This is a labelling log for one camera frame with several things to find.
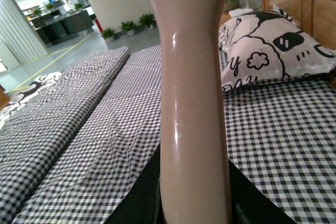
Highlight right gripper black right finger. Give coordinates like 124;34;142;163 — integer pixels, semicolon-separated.
228;161;295;223

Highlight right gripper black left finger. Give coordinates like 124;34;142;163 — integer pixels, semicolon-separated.
105;147;162;223

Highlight folded checkered quilt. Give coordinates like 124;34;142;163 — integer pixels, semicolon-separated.
1;46;130;223

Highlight cartoon print pillow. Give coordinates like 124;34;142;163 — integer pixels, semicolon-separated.
218;11;335;91

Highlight potted green plant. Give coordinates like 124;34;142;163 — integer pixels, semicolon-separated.
119;20;137;36
101;27;117;43
139;13;156;29

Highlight dark reception counter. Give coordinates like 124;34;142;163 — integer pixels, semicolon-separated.
30;10;93;46

